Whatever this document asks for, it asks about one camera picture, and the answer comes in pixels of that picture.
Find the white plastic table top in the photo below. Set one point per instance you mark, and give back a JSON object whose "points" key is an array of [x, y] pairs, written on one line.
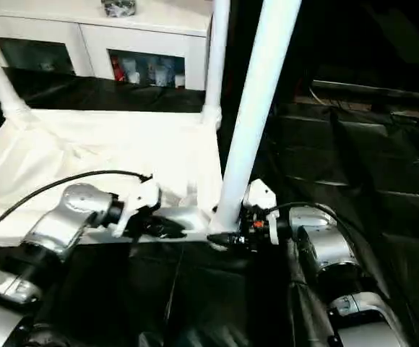
{"points": [[87, 152]]}

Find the white plastic table leg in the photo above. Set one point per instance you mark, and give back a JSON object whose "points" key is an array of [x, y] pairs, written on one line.
{"points": [[0, 79], [256, 101], [215, 58]]}

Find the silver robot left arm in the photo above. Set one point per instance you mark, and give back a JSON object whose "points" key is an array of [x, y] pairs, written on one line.
{"points": [[65, 217]]}

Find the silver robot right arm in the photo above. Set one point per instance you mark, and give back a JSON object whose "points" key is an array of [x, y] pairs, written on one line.
{"points": [[332, 260]]}

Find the black plastic mat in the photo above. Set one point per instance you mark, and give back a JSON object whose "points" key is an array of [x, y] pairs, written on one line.
{"points": [[368, 188]]}

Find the small red bottle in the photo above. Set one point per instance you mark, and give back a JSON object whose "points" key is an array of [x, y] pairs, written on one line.
{"points": [[117, 69]]}

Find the white glass-door cabinet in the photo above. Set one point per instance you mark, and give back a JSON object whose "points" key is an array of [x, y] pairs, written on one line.
{"points": [[87, 36]]}

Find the dark patterned jar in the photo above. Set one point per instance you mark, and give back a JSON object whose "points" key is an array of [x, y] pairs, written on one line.
{"points": [[118, 7]]}

